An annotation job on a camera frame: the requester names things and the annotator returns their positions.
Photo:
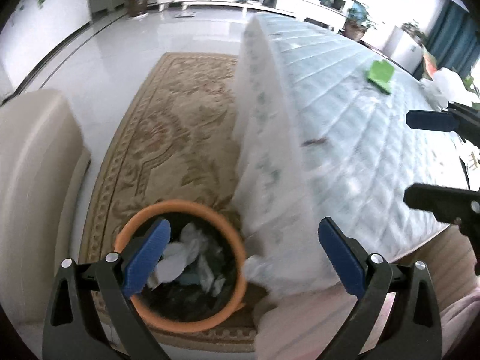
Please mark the white paper towel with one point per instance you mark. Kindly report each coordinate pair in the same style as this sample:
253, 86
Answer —
189, 251

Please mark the white plastic bag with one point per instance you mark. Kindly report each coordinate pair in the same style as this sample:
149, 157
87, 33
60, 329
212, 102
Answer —
447, 86

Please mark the teal curtain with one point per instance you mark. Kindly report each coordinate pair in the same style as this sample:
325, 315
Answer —
454, 40

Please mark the green paper bag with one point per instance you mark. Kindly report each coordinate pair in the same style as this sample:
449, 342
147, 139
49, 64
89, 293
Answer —
380, 74

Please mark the orange trash bin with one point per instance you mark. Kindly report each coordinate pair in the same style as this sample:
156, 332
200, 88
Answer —
179, 309

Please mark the white air purifier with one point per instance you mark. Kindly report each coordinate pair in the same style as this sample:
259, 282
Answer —
402, 49

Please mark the beige patterned rug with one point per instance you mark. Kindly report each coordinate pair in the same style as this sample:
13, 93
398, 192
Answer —
174, 142

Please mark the teal quilted tablecloth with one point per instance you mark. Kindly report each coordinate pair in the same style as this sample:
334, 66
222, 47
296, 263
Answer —
318, 140

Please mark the cream leather sofa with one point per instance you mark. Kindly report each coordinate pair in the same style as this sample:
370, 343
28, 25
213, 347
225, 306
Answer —
43, 164

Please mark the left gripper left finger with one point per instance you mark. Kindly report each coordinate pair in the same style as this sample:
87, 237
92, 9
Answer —
72, 327

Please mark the blue surgical mask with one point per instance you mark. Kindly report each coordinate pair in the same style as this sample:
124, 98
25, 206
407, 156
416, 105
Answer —
190, 278

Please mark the brown ceramic plant pot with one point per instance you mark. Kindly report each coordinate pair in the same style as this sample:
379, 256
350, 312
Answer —
136, 8

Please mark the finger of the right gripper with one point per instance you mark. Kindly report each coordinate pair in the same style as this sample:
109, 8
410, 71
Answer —
432, 121
438, 202

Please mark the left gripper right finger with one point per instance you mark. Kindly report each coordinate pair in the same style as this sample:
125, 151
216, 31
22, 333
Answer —
413, 327

